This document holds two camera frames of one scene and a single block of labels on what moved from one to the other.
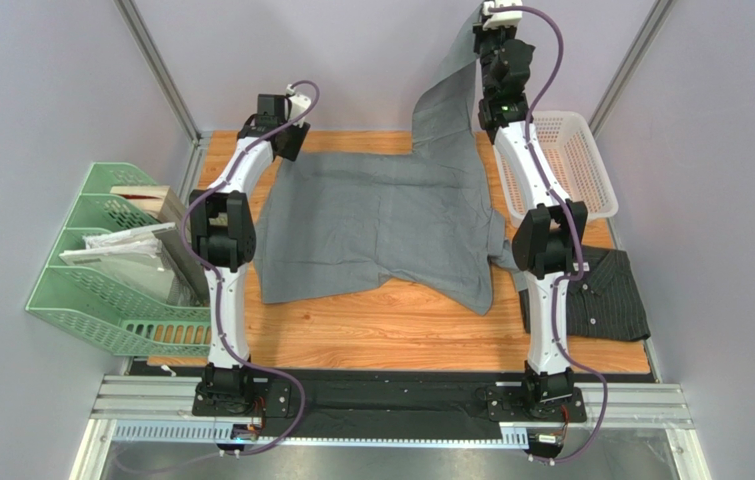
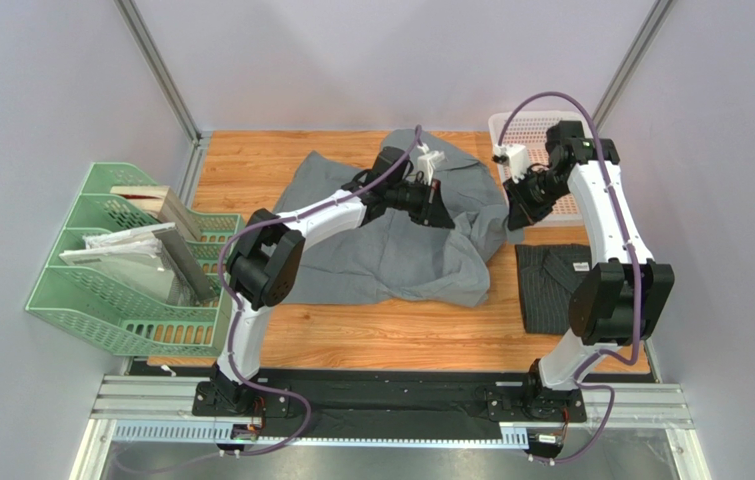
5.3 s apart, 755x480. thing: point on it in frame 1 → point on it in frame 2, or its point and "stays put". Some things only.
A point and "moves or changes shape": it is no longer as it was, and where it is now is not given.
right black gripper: [483, 39] → [523, 197]
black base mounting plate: [360, 407] stays put
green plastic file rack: [107, 308] stays put
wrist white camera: [300, 103] → [427, 162]
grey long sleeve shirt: [330, 222] moves or changes shape
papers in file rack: [154, 254] stays put
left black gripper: [292, 151] → [433, 211]
